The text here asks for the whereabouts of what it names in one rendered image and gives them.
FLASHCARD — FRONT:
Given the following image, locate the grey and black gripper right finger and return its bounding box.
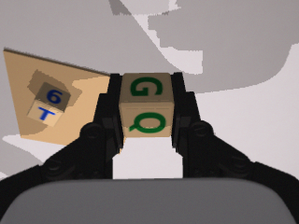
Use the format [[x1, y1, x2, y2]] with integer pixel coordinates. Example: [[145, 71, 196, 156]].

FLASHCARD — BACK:
[[170, 72, 299, 224]]

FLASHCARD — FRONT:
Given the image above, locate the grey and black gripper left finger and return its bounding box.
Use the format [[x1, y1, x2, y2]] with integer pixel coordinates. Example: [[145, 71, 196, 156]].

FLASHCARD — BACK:
[[0, 73, 124, 220]]

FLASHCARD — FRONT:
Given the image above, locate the wooden letter block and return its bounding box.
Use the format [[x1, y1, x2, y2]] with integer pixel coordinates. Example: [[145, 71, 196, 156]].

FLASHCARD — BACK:
[[119, 73, 175, 138], [26, 82, 71, 127]]

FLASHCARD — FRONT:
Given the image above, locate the tan flat mat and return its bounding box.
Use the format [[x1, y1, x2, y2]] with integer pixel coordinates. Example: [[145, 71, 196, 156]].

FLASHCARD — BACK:
[[3, 49, 110, 146]]

